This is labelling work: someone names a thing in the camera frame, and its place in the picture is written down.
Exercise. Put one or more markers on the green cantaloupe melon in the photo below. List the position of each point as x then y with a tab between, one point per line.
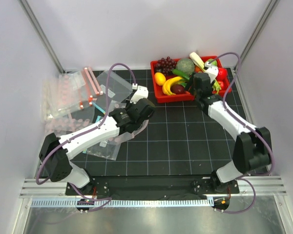
186	66

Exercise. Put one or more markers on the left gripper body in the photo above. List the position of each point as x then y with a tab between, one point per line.
129	106

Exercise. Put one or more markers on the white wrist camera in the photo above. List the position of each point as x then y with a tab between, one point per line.
211	70
140	92

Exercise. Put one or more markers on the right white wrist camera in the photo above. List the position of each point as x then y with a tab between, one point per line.
211	70

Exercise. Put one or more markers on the yellow lemon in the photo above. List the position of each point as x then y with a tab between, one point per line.
160	78

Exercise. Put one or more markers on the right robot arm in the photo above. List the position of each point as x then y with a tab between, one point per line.
252	149

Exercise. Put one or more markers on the green leafy cabbage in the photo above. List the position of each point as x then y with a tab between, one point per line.
212	62

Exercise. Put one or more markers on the dark red apple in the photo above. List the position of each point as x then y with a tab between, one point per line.
177	89

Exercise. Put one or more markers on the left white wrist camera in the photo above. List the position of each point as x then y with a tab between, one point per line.
140	92

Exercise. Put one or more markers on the dark purple grapes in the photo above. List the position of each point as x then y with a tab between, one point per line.
165	66

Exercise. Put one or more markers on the orange zipper bag stack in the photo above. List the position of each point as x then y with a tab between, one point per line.
69	92

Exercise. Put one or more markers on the yellow banana bunch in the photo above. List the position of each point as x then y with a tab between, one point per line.
168	84

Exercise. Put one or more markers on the green chili pepper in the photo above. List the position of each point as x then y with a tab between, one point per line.
180	74

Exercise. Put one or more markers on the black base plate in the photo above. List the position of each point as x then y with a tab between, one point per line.
160	187

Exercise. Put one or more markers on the green celery stalk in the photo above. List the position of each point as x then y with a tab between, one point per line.
199	63

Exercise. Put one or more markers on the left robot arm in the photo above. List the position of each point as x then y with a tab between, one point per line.
57	152

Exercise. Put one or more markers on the pink dotted zip bag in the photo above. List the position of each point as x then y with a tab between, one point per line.
121	118

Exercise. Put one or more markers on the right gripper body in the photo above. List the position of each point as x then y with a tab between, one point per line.
191	87

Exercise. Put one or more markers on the red tomato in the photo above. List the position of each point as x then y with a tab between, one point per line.
221	84

